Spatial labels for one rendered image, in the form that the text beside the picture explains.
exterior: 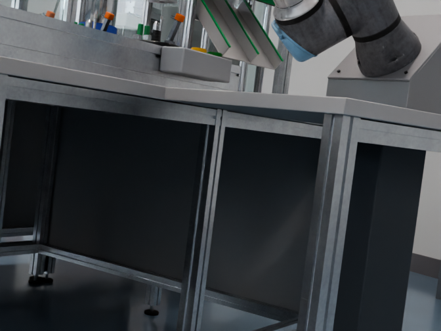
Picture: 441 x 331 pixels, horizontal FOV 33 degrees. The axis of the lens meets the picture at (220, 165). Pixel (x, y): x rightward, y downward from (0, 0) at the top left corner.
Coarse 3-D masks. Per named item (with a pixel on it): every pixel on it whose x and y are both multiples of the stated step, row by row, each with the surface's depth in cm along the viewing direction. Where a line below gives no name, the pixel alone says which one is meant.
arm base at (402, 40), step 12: (396, 24) 167; (372, 36) 167; (384, 36) 167; (396, 36) 167; (408, 36) 169; (360, 48) 171; (372, 48) 168; (384, 48) 168; (396, 48) 167; (408, 48) 168; (420, 48) 171; (360, 60) 173; (372, 60) 170; (384, 60) 168; (396, 60) 168; (408, 60) 169; (372, 72) 172; (384, 72) 170
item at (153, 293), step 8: (48, 256) 332; (48, 264) 332; (48, 272) 333; (48, 280) 333; (152, 288) 299; (160, 288) 301; (152, 296) 299; (160, 296) 302; (152, 304) 299; (144, 312) 300; (152, 312) 300
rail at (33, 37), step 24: (0, 24) 139; (24, 24) 144; (48, 24) 148; (72, 24) 154; (0, 48) 139; (24, 48) 144; (48, 48) 149; (72, 48) 154; (96, 48) 160; (120, 48) 167; (144, 48) 173; (96, 72) 161; (120, 72) 168; (144, 72) 174
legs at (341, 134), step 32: (352, 128) 129; (384, 128) 135; (416, 128) 140; (320, 160) 131; (352, 160) 130; (384, 160) 166; (416, 160) 173; (320, 192) 131; (352, 192) 171; (384, 192) 168; (416, 192) 175; (320, 224) 131; (352, 224) 171; (384, 224) 169; (320, 256) 130; (352, 256) 170; (384, 256) 170; (320, 288) 129; (352, 288) 169; (384, 288) 171; (320, 320) 130; (352, 320) 169; (384, 320) 173
